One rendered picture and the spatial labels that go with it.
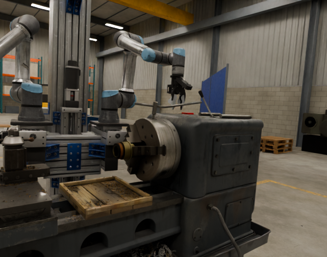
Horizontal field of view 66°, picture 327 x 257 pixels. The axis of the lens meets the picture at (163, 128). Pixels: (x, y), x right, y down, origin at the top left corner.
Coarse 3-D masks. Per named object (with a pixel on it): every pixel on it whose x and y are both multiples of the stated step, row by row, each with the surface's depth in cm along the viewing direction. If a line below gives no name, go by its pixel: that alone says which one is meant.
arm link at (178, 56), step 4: (176, 48) 149; (180, 48) 149; (176, 52) 149; (180, 52) 148; (184, 52) 150; (172, 56) 151; (176, 56) 149; (180, 56) 149; (184, 56) 150; (172, 60) 151; (176, 60) 149; (180, 60) 149; (184, 60) 151; (172, 64) 151; (176, 64) 149; (180, 64) 149; (184, 64) 151
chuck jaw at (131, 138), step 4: (132, 124) 130; (128, 128) 130; (132, 128) 128; (136, 128) 130; (128, 132) 125; (132, 132) 127; (136, 132) 128; (128, 136) 125; (132, 136) 125; (136, 136) 127; (124, 140) 124; (128, 140) 123; (132, 140) 124; (136, 140) 125; (140, 140) 127; (136, 144) 127; (140, 144) 130
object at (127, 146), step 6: (114, 144) 119; (120, 144) 117; (126, 144) 118; (132, 144) 122; (114, 150) 120; (120, 150) 115; (126, 150) 117; (132, 150) 118; (114, 156) 119; (120, 156) 116; (126, 156) 117; (132, 156) 122
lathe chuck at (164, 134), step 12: (144, 120) 124; (156, 120) 124; (144, 132) 124; (156, 132) 117; (168, 132) 120; (144, 144) 132; (156, 144) 117; (168, 144) 117; (156, 156) 117; (168, 156) 117; (144, 168) 125; (156, 168) 117; (168, 168) 120; (144, 180) 125
